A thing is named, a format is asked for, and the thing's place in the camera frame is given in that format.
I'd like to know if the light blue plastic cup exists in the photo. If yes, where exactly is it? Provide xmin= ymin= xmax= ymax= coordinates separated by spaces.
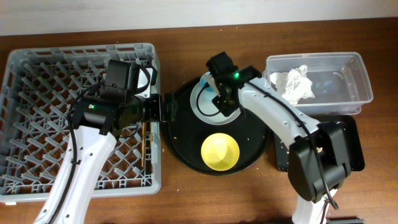
xmin=200 ymin=72 xmax=218 ymax=95

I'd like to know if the wooden chopstick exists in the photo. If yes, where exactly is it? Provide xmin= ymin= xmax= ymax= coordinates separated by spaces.
xmin=148 ymin=123 xmax=154 ymax=145
xmin=141 ymin=122 xmax=146 ymax=168

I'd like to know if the white paper napkin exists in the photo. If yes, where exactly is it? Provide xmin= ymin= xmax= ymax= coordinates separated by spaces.
xmin=270 ymin=65 xmax=315 ymax=105

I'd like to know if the yellow bowl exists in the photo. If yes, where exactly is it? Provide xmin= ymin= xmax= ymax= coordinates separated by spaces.
xmin=200 ymin=133 xmax=240 ymax=172

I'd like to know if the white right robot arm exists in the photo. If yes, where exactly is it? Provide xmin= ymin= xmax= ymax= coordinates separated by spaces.
xmin=206 ymin=52 xmax=351 ymax=223

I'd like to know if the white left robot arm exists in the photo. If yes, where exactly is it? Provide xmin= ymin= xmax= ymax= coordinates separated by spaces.
xmin=35 ymin=93 xmax=177 ymax=223

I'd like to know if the grey plastic dishwasher rack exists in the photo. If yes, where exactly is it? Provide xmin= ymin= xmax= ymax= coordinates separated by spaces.
xmin=1 ymin=43 xmax=161 ymax=204

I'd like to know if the grey round plate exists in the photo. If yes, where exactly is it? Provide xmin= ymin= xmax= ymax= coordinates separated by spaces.
xmin=190 ymin=72 xmax=241 ymax=125

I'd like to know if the round black tray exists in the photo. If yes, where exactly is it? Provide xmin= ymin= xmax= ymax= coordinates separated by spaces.
xmin=162 ymin=78 xmax=272 ymax=176

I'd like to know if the black rectangular tray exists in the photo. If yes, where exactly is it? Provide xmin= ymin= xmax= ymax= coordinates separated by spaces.
xmin=274 ymin=114 xmax=365 ymax=172

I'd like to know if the clear plastic bin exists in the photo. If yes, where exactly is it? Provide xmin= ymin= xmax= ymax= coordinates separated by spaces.
xmin=263 ymin=52 xmax=373 ymax=114

